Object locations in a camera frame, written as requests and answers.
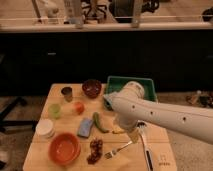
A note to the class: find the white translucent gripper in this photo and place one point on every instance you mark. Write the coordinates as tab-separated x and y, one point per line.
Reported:
133	135

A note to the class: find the blue sponge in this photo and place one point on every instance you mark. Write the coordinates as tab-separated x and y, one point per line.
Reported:
85	128

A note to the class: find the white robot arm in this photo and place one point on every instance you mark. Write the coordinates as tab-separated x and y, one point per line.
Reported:
130	106

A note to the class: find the dark purple bowl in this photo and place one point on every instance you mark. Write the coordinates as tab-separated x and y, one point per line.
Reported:
92	88

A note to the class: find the orange bowl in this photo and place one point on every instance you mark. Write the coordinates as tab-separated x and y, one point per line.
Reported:
64	149

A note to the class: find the white dish brush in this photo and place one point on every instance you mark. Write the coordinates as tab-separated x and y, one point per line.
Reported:
141	128

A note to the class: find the yellow banana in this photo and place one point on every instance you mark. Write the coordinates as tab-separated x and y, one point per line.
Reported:
118	130

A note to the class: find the silver fork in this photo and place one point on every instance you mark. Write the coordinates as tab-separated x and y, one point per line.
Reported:
113	152

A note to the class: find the bunch of dark grapes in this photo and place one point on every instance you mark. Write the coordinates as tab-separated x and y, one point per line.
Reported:
96	146

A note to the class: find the green plastic tray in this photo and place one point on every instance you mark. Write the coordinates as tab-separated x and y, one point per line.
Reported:
117	83

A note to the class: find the orange tomato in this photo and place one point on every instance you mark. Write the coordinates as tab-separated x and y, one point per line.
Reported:
79	107

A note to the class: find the dark grey cup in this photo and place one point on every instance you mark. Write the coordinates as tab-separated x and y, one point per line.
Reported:
67	93

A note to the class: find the light green cup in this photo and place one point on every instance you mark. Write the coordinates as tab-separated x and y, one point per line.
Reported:
54	111

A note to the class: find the white stacked plates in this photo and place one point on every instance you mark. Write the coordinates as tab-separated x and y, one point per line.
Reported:
45	128

